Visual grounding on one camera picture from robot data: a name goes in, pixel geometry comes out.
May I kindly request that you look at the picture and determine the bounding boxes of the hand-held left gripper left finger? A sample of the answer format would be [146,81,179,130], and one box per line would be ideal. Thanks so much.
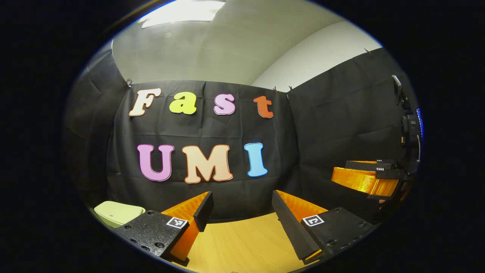
[114,191,215,267]

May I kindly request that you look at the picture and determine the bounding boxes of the wooden desktop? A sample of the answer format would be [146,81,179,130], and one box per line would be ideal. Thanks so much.
[172,212,326,273]

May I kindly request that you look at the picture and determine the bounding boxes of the green desktop garbage bin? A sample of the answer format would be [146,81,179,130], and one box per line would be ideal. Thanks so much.
[94,201,146,229]

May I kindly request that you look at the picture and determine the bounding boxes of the ceiling light panel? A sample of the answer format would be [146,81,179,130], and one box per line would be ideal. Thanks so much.
[138,0,226,29]

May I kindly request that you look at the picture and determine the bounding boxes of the black backdrop cloth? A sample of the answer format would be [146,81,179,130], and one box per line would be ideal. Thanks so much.
[63,47,421,224]

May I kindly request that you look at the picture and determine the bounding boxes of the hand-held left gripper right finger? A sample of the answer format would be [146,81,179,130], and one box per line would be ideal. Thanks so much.
[272,190,379,265]

